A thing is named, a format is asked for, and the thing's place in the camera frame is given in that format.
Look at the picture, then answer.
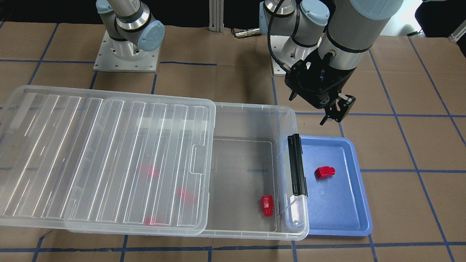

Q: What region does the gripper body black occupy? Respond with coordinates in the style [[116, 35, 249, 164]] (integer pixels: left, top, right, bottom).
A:
[[285, 55, 356, 123]]

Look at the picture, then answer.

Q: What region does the clear plastic box lid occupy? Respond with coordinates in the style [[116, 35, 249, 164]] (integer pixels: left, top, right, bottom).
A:
[[1, 85, 213, 237]]

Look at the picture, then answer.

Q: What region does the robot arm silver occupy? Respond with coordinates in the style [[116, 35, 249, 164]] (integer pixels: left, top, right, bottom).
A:
[[259, 0, 403, 125], [95, 0, 165, 52]]

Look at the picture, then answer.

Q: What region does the blue plastic tray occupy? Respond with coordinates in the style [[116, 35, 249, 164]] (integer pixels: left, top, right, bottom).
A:
[[300, 136, 373, 237]]

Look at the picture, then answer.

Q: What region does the clear plastic storage box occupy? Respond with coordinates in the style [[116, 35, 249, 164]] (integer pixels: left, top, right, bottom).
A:
[[160, 102, 310, 241]]

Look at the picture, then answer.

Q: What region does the black box latch handle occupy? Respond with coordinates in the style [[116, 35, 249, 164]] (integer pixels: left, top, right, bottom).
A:
[[287, 133, 308, 197]]

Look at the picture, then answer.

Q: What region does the aluminium frame post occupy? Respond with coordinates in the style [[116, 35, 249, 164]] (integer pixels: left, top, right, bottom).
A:
[[209, 0, 224, 34]]

